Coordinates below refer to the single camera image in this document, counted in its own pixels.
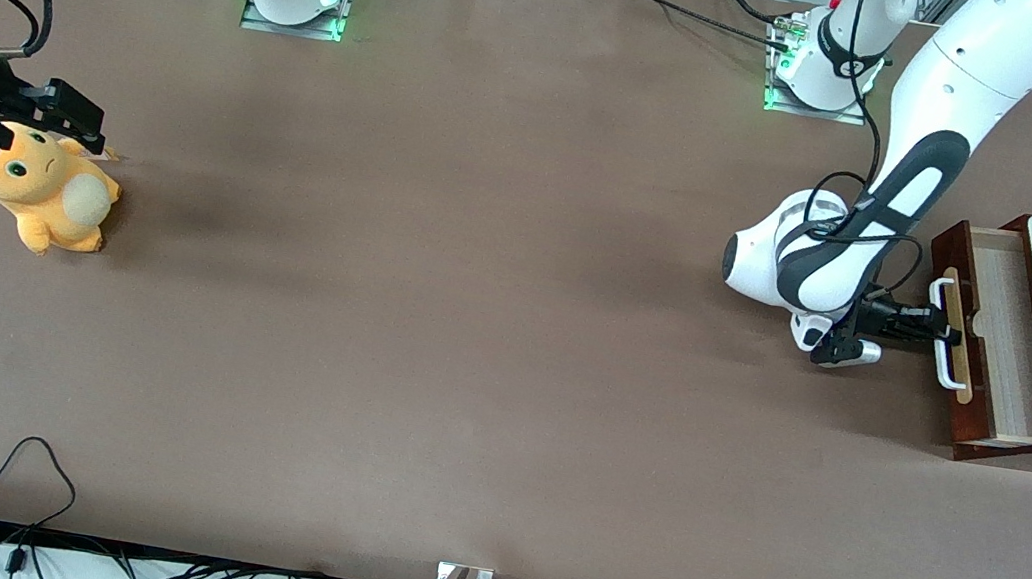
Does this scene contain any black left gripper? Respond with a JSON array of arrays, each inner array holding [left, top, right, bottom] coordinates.
[[839, 283, 969, 356]]

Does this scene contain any dark wood drawer white handle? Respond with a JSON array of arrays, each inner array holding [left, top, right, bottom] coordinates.
[[902, 215, 1032, 472]]

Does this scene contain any metal base plate left arm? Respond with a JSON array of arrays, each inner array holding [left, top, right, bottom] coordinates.
[[758, 8, 883, 128]]

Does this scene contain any orange plush toy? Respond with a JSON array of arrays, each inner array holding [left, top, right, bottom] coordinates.
[[0, 119, 130, 266]]

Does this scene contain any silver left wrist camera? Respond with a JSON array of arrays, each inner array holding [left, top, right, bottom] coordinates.
[[808, 331, 883, 375]]

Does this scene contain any black looped cable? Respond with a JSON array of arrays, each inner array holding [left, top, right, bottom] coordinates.
[[0, 431, 84, 579]]

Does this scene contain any long black cable on table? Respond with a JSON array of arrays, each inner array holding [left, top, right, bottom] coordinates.
[[602, 0, 795, 51]]

